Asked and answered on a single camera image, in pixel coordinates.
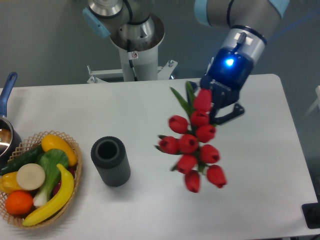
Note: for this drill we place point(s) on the dark grey ribbed vase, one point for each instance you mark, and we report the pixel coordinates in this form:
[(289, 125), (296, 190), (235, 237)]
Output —
[(109, 156)]

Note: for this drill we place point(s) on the yellow bell pepper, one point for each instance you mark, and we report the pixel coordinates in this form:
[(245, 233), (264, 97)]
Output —
[(9, 184)]

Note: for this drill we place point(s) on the black device at table edge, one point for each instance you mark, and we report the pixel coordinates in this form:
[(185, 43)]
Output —
[(311, 212)]

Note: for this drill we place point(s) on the green bok choy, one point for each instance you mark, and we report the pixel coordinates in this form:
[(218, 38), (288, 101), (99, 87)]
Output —
[(48, 161)]

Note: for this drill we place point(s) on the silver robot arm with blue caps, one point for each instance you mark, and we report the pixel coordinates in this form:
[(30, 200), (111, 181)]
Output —
[(251, 24)]

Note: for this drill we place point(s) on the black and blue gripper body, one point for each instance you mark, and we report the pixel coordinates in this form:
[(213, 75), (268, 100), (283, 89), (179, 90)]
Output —
[(232, 65)]

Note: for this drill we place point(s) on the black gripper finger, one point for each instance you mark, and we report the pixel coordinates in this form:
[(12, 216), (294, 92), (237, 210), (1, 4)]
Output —
[(237, 111)]

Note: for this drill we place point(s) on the dark green cucumber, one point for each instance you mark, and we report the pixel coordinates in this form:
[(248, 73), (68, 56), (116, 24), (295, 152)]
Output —
[(28, 157)]

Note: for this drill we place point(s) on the silver robot base joint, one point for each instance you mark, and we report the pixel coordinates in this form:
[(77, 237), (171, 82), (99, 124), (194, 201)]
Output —
[(129, 23)]

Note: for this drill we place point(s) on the blue handled saucepan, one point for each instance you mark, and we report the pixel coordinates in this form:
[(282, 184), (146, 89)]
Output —
[(9, 138)]

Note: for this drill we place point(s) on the yellow squash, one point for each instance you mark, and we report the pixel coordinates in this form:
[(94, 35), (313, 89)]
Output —
[(51, 141)]

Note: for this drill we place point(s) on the yellow banana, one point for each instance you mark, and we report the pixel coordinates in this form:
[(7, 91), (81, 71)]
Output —
[(56, 203)]

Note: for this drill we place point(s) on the red tulip bouquet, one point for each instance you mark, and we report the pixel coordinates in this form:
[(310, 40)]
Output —
[(196, 156)]

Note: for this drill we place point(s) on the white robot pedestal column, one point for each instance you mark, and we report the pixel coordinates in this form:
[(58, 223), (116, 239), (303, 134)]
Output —
[(138, 65)]

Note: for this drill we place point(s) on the beige round bun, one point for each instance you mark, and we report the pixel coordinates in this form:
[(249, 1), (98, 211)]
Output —
[(30, 176)]

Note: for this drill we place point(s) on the woven wicker basket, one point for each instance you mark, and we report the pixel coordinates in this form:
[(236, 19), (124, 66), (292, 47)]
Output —
[(30, 143)]

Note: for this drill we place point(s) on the orange fruit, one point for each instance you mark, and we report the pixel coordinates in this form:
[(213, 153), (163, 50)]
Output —
[(19, 203)]

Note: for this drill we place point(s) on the white metal base frame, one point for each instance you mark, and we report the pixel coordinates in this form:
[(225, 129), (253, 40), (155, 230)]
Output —
[(103, 76)]

